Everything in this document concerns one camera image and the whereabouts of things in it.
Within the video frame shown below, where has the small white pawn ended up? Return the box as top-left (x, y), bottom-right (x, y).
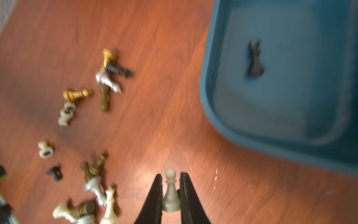
top-left (162, 169), bottom-right (181, 212)

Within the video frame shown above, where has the teal plastic storage bin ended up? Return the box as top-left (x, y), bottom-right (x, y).
top-left (199, 1), bottom-right (358, 176)

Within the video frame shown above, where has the black chess piece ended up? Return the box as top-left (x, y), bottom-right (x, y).
top-left (105, 63), bottom-right (132, 78)
top-left (247, 39), bottom-right (265, 77)

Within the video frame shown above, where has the silver base piece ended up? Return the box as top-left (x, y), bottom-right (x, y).
top-left (76, 214), bottom-right (96, 224)

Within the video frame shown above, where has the silver bishop piece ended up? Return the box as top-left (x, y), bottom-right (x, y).
top-left (84, 175), bottom-right (107, 207)

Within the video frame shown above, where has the small black pawn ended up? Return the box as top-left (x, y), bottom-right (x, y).
top-left (46, 166), bottom-right (62, 182)

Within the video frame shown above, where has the white ring piece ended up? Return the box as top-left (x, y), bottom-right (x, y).
top-left (38, 140), bottom-right (54, 160)

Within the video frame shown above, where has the gold pawn upper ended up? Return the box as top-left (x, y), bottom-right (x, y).
top-left (100, 48), bottom-right (118, 71)

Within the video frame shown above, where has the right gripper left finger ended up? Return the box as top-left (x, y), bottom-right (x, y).
top-left (134, 174), bottom-right (163, 224)

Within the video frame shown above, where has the bronze rook piece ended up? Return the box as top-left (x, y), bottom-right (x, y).
top-left (70, 201), bottom-right (96, 219)

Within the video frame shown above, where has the silver chess piece upper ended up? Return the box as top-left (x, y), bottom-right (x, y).
top-left (95, 71), bottom-right (122, 93)

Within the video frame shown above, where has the bronze chess piece upper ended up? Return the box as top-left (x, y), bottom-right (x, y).
top-left (99, 85), bottom-right (111, 113)

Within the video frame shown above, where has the gold pawn middle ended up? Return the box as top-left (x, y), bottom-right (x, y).
top-left (62, 89), bottom-right (92, 103)

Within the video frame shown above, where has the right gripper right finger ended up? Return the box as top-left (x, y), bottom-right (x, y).
top-left (179, 172), bottom-right (211, 224)

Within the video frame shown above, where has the gold pawn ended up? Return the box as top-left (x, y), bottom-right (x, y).
top-left (62, 89), bottom-right (92, 103)
top-left (100, 48), bottom-right (118, 71)

